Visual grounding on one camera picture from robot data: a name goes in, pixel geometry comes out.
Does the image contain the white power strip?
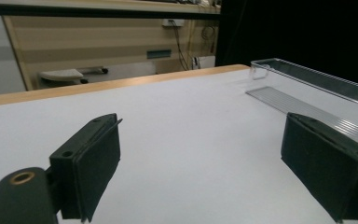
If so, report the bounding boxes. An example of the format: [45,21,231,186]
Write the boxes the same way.
[161,18,186,28]

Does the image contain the white chair base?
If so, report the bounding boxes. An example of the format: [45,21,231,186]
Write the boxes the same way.
[37,65,110,87]

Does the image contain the light wooden table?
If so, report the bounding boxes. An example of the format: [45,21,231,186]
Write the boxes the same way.
[0,63,251,108]

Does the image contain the wooden desk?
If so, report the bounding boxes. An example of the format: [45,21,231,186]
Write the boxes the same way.
[2,0,222,91]

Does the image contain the hanging black cables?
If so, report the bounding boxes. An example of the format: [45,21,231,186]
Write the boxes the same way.
[167,19,219,72]

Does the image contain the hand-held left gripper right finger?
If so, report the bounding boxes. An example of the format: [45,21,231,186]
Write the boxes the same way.
[280,111,358,224]

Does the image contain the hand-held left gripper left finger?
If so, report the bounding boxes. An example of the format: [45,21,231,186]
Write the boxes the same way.
[48,112,124,224]

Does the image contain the black curtain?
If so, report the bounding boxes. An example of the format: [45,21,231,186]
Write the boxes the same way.
[214,0,358,86]

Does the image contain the clear plastic container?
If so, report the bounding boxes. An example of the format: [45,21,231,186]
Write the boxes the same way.
[244,57,358,149]

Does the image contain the black horizontal frame bar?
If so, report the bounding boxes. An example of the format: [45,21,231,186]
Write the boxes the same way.
[0,3,222,21]

